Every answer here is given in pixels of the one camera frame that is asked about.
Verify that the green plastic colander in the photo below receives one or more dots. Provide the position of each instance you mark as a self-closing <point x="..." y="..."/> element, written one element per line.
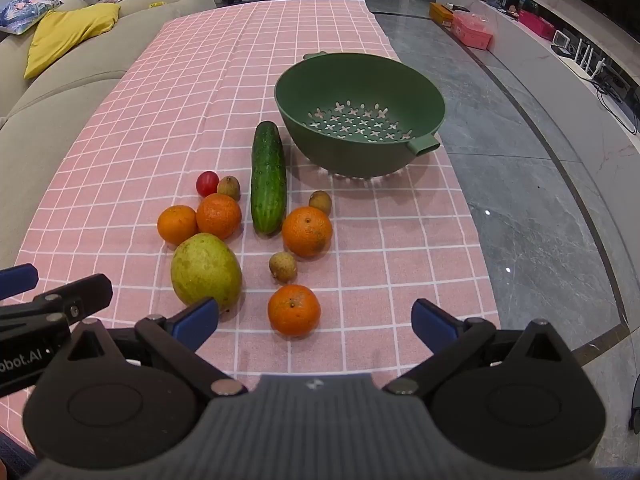
<point x="350" y="85"/>

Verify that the pink plastic box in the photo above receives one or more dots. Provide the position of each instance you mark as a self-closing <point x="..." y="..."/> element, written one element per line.
<point x="472" y="30"/>

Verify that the green pear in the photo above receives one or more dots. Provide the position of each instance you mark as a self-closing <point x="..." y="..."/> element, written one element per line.
<point x="205" y="270"/>

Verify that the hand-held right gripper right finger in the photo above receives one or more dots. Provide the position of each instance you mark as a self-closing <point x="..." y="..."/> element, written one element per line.
<point x="432" y="322"/>

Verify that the beige sofa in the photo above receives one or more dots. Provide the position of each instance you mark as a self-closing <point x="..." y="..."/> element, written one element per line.
<point x="75" y="95"/>

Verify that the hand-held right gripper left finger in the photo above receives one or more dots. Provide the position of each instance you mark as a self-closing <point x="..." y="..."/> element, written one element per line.
<point x="195" y="322"/>

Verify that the mandarin orange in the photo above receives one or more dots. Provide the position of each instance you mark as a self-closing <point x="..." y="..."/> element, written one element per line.
<point x="307" y="232"/>
<point x="218" y="216"/>
<point x="293" y="310"/>
<point x="177" y="225"/>

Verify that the small pink box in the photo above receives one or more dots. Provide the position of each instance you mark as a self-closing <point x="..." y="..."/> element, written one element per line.
<point x="536" y="22"/>

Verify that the yellow pillow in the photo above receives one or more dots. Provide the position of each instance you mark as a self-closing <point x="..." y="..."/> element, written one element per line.
<point x="65" y="35"/>

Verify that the white low cabinet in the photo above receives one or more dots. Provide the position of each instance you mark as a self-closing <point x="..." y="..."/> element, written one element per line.
<point x="545" y="65"/>

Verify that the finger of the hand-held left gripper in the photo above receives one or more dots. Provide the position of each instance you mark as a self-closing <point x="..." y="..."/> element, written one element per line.
<point x="17" y="280"/>
<point x="75" y="292"/>

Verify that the orange box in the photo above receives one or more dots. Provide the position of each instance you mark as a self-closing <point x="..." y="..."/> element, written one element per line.
<point x="442" y="12"/>

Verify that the green cucumber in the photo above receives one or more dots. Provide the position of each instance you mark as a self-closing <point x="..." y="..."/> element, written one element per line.
<point x="268" y="180"/>

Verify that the person's blue trousers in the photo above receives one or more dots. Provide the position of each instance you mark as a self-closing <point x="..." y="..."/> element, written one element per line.
<point x="12" y="460"/>

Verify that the red cherry tomato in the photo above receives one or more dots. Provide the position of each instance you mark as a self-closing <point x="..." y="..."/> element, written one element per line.
<point x="207" y="183"/>

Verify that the blue printed pillow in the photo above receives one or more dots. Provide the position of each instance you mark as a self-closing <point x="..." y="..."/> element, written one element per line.
<point x="25" y="12"/>

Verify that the pink checked tablecloth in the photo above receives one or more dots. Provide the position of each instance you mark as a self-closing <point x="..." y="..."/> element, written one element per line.
<point x="150" y="135"/>

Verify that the white router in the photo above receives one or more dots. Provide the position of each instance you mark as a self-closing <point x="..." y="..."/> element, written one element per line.
<point x="590" y="62"/>

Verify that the small white device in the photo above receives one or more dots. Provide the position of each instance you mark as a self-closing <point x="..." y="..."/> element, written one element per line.
<point x="563" y="40"/>

